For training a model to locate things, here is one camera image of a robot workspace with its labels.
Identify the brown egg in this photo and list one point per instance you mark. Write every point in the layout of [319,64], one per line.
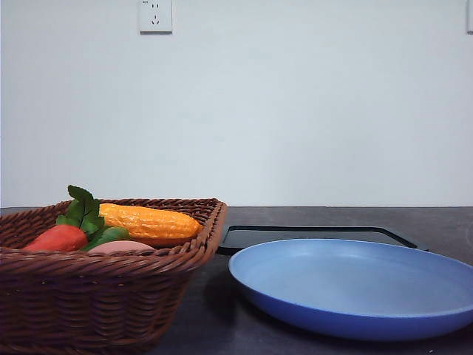
[120,246]

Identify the white wall power socket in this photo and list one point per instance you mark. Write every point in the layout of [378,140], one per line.
[156,17]

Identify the black rectangular tray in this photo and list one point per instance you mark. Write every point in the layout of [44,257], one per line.
[354,236]

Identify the red toy carrot with leaves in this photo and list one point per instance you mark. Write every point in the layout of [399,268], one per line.
[72,229]

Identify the orange toy corn cob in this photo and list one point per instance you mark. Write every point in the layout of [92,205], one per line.
[145,221]

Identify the blue round plate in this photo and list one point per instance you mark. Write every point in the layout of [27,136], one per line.
[355,289]

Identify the white wall fixture right edge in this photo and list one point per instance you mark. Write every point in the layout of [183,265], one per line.
[470,17]

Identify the brown wicker basket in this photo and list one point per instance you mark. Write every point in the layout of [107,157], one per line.
[98,302]

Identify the green toy pepper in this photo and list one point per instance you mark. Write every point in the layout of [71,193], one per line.
[108,235]

